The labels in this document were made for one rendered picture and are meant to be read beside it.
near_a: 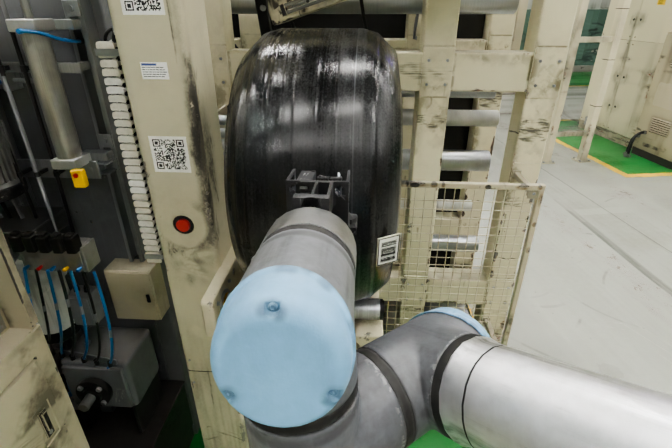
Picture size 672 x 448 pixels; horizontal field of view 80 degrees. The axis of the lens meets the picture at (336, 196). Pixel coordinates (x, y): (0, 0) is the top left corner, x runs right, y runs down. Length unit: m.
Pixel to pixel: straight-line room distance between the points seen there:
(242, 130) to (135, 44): 0.29
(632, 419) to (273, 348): 0.21
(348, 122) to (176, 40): 0.35
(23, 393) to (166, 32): 0.74
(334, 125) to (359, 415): 0.40
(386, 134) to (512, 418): 0.42
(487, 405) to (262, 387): 0.16
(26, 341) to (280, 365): 0.82
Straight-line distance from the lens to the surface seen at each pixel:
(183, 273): 1.00
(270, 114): 0.63
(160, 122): 0.85
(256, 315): 0.25
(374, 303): 0.88
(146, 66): 0.84
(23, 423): 1.09
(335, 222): 0.37
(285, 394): 0.28
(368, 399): 0.36
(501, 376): 0.34
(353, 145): 0.60
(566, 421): 0.32
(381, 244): 0.65
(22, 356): 1.04
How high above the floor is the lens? 1.49
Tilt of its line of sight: 25 degrees down
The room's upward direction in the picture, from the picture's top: straight up
